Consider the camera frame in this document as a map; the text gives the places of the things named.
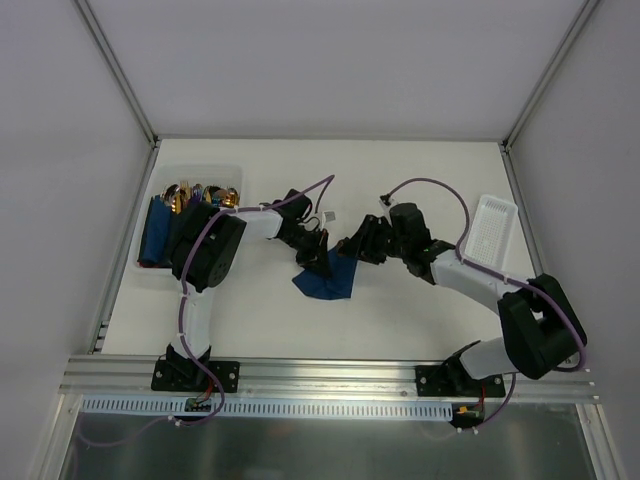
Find blue paper napkin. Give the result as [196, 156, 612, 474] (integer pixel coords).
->
[292, 248, 358, 301]

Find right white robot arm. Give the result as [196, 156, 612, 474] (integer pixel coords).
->
[338, 203, 587, 396]

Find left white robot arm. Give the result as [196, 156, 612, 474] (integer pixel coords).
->
[152, 190, 331, 391]

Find rolled napkin bundles with cutlery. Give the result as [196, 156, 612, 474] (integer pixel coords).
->
[135, 180, 240, 269]

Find white perforated utensil tray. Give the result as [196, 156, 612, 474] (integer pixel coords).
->
[462, 194, 518, 271]

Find white plastic bin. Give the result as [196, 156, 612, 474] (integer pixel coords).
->
[128, 162, 243, 280]

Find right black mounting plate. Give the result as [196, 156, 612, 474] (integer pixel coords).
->
[414, 363, 506, 398]

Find black mounting plate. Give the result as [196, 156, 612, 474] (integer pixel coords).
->
[414, 363, 506, 398]
[150, 357, 240, 393]

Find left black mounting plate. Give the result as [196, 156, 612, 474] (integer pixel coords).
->
[150, 357, 240, 393]

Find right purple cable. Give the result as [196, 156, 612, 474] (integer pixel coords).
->
[380, 178, 589, 435]

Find purple cable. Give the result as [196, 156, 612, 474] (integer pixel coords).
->
[380, 178, 589, 435]
[177, 174, 335, 427]

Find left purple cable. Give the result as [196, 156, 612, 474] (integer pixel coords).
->
[177, 174, 335, 427]

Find white slotted cable duct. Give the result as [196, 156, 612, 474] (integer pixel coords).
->
[80, 395, 454, 422]

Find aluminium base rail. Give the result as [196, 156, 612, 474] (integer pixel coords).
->
[58, 355, 601, 404]

